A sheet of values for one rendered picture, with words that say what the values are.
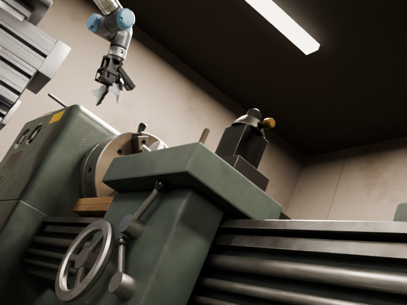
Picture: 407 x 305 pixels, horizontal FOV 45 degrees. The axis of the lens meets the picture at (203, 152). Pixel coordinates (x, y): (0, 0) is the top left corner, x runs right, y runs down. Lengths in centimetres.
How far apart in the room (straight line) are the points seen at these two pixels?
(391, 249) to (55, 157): 122
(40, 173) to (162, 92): 305
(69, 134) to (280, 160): 377
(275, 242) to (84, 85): 364
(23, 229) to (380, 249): 118
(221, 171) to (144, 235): 17
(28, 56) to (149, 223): 48
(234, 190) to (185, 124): 382
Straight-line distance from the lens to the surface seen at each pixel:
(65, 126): 169
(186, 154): 79
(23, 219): 161
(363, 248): 67
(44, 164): 165
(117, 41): 211
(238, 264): 79
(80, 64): 434
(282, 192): 521
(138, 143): 157
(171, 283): 79
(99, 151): 158
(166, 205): 84
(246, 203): 84
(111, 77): 206
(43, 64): 113
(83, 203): 138
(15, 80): 110
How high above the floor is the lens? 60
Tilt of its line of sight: 23 degrees up
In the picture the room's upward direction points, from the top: 24 degrees clockwise
